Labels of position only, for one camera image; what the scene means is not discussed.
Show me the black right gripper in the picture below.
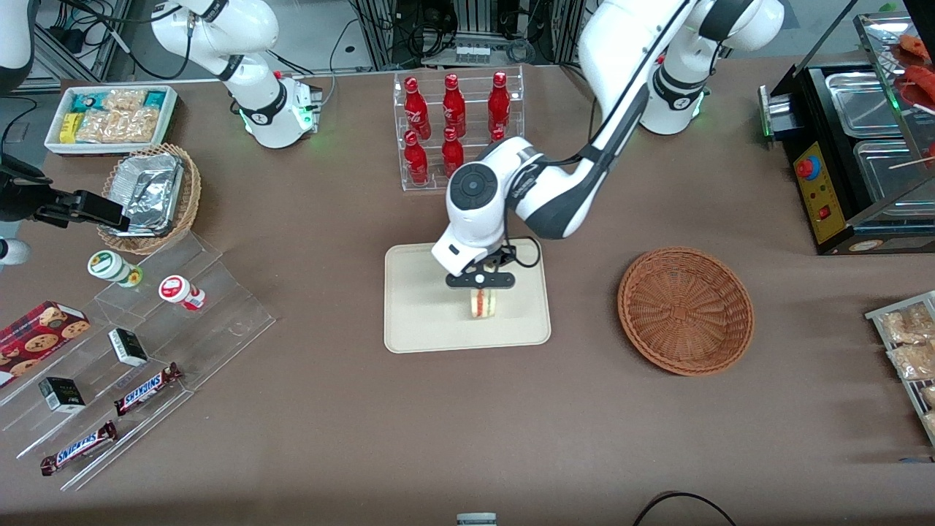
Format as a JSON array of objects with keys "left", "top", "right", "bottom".
[{"left": 0, "top": 153, "right": 131, "bottom": 232}]

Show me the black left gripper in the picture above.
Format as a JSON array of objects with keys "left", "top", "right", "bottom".
[{"left": 445, "top": 246, "right": 519, "bottom": 296}]

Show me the triangular sandwich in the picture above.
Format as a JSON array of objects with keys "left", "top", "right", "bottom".
[{"left": 469, "top": 289, "right": 500, "bottom": 321}]

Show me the beige plastic tray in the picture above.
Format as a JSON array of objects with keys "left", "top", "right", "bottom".
[{"left": 384, "top": 237, "right": 552, "bottom": 354}]

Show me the light wicker basket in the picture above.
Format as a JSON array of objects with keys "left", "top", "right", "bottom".
[{"left": 96, "top": 142, "right": 202, "bottom": 256}]

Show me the brown wicker basket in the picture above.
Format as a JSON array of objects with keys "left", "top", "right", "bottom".
[{"left": 617, "top": 247, "right": 755, "bottom": 377}]

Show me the aluminium foil container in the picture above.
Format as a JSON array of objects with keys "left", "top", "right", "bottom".
[{"left": 102, "top": 153, "right": 184, "bottom": 238}]

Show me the green lid yogurt cup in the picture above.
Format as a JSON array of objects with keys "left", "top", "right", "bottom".
[{"left": 87, "top": 250, "right": 144, "bottom": 289}]

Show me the large clear cracker bag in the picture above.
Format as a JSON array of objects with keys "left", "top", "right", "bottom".
[{"left": 75, "top": 107, "right": 161, "bottom": 145}]

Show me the white plastic snack bin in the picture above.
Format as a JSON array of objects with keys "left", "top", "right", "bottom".
[{"left": 44, "top": 85, "right": 179, "bottom": 157}]

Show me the small clear cracker bag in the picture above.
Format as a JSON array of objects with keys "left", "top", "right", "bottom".
[{"left": 102, "top": 88, "right": 148, "bottom": 113}]

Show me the red lid yogurt cup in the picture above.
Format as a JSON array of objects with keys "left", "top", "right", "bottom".
[{"left": 158, "top": 275, "right": 207, "bottom": 312}]

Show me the clear acrylic bottle rack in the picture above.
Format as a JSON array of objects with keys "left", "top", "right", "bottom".
[{"left": 393, "top": 65, "right": 526, "bottom": 193}]

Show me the small black box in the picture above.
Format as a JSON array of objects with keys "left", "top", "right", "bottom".
[
  {"left": 37, "top": 376, "right": 87, "bottom": 414},
  {"left": 107, "top": 327, "right": 150, "bottom": 367}
]

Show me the red cookie box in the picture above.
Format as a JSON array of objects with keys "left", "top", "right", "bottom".
[{"left": 0, "top": 300, "right": 92, "bottom": 389}]

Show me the clear acrylic stepped display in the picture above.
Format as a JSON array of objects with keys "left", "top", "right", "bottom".
[{"left": 0, "top": 232, "right": 277, "bottom": 492}]

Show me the snickers chocolate bar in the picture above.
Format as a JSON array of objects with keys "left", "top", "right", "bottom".
[
  {"left": 39, "top": 420, "right": 119, "bottom": 477},
  {"left": 113, "top": 362, "right": 184, "bottom": 417}
]

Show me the black food warmer machine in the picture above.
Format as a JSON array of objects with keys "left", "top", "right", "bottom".
[{"left": 758, "top": 0, "right": 935, "bottom": 256}]

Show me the grey snack display rack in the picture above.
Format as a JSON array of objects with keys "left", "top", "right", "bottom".
[{"left": 865, "top": 290, "right": 935, "bottom": 448}]

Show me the aluminium frame profile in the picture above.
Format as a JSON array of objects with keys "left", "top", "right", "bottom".
[{"left": 29, "top": 0, "right": 136, "bottom": 85}]

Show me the black cable loop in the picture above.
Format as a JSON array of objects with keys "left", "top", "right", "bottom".
[{"left": 632, "top": 491, "right": 739, "bottom": 526}]

